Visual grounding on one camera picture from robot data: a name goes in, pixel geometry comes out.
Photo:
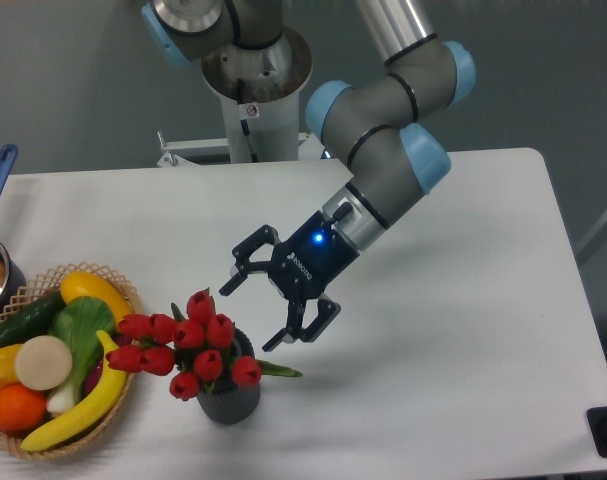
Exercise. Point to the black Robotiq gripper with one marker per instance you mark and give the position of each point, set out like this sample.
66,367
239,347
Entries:
310,260

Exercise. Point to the red tulip bouquet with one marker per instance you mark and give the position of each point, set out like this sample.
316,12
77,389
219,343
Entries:
200,348

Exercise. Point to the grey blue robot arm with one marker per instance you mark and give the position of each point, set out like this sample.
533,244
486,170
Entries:
257,67

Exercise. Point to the dark grey ribbed vase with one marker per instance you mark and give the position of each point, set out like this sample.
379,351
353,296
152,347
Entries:
230,403

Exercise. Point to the dark red fruit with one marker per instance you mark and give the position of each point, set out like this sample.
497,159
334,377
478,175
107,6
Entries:
94,375

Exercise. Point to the yellow banana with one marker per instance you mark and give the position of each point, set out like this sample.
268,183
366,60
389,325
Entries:
87,412

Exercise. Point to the green bok choy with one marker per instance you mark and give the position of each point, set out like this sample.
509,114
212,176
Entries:
76,325

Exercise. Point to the woven wicker basket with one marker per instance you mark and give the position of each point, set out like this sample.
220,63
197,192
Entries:
40,286

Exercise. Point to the green cucumber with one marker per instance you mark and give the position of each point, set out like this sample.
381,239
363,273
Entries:
32,320

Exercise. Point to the round beige disc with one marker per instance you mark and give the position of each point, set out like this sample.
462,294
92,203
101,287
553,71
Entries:
43,363

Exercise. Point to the yellow bell pepper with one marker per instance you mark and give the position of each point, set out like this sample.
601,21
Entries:
8,374

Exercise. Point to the orange fruit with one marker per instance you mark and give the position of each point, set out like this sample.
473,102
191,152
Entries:
21,408

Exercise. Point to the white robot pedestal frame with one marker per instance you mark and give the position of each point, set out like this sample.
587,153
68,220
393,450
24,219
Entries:
254,133

